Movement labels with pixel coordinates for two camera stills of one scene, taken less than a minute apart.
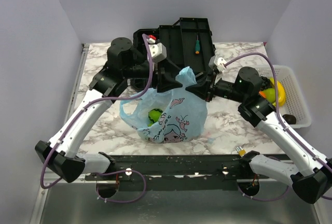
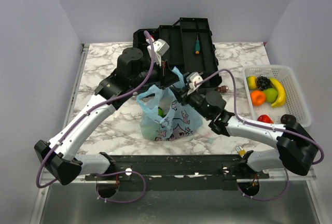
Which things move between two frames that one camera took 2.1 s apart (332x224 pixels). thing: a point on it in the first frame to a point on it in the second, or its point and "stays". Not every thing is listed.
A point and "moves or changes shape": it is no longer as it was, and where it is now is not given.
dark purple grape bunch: [266, 83] stays
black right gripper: [204, 90] to [181, 94]
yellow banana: [281, 92] stays
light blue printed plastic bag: [175, 115] moves or changes shape
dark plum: [290, 119] stays
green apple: [270, 94] stays
